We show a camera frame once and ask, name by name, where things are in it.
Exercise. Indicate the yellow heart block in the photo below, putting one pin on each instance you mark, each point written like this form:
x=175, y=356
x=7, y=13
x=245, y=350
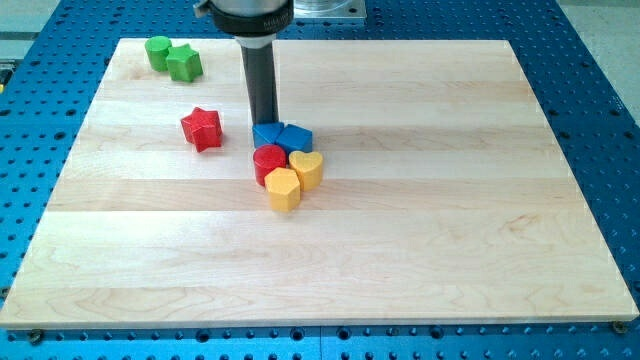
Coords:
x=309, y=168

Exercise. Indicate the yellow pentagon block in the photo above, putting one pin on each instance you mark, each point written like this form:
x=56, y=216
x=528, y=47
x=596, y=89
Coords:
x=283, y=188

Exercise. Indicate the blue cube block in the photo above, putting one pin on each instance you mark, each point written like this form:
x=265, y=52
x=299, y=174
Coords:
x=295, y=138

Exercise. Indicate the red cylinder block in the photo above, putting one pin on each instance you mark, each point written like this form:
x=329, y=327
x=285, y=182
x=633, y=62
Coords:
x=266, y=158

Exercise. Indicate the blue triangle block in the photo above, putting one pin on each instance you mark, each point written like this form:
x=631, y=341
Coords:
x=267, y=133

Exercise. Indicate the light wooden board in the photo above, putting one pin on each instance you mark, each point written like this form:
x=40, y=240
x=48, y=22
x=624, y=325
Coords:
x=445, y=199

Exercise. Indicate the red star block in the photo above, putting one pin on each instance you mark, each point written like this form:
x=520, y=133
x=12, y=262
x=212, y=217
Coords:
x=203, y=129

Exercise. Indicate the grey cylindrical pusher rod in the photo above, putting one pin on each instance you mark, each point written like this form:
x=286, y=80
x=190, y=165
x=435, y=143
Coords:
x=260, y=79

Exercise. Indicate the green star block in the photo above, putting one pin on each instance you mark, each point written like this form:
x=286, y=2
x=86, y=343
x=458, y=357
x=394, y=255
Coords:
x=183, y=63

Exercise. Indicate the green cylinder block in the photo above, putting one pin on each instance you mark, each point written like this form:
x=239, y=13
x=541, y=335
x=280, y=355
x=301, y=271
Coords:
x=157, y=49

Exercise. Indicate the left board corner screw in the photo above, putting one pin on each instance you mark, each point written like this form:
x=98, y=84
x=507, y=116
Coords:
x=35, y=336

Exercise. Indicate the board corner screw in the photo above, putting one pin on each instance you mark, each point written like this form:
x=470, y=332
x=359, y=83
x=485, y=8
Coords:
x=35, y=336
x=619, y=327

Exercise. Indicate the right board corner screw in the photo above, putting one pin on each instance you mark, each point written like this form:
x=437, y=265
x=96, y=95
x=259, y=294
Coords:
x=619, y=327

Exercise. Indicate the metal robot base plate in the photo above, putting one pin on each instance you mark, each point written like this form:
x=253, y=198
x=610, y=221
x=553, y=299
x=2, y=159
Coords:
x=330, y=9

